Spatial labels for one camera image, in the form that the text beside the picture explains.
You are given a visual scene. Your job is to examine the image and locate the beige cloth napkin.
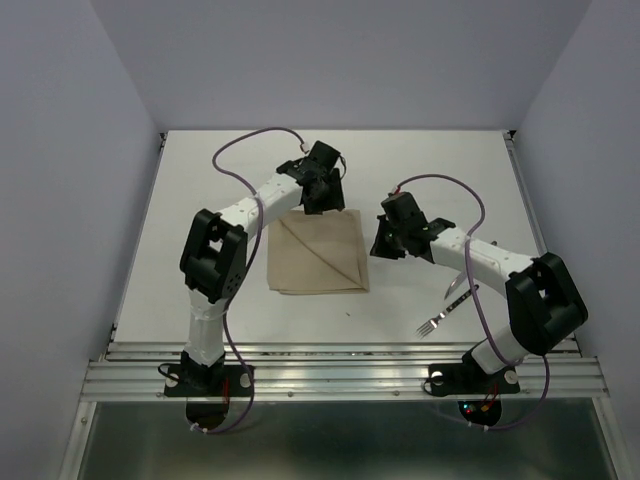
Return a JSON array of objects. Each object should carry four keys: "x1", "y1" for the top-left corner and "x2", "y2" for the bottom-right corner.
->
[{"x1": 267, "y1": 209, "x2": 370, "y2": 295}]

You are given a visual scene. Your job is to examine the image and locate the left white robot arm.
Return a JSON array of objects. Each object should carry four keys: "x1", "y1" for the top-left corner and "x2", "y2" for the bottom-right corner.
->
[{"x1": 179, "y1": 141, "x2": 345, "y2": 394}]

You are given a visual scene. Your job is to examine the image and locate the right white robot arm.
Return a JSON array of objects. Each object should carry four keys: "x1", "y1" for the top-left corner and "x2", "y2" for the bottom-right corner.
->
[{"x1": 371, "y1": 192, "x2": 588, "y2": 390}]

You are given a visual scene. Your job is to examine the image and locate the steel knife black handle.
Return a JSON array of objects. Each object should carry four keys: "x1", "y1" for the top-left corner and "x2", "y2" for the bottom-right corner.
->
[{"x1": 444, "y1": 272, "x2": 466, "y2": 299}]

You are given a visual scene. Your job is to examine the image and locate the steel fork black handle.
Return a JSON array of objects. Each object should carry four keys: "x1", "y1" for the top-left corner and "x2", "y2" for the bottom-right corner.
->
[{"x1": 415, "y1": 284, "x2": 479, "y2": 338}]

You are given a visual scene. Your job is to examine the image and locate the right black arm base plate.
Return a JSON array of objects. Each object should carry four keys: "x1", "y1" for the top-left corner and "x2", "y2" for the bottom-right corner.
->
[{"x1": 422, "y1": 363, "x2": 520, "y2": 398}]

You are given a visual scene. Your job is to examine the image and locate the aluminium front rail frame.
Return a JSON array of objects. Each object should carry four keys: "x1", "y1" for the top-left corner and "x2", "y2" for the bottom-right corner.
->
[{"x1": 81, "y1": 340, "x2": 609, "y2": 402}]

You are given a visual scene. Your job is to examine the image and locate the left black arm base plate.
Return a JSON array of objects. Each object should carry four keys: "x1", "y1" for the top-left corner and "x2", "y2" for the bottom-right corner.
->
[{"x1": 157, "y1": 363, "x2": 254, "y2": 398}]

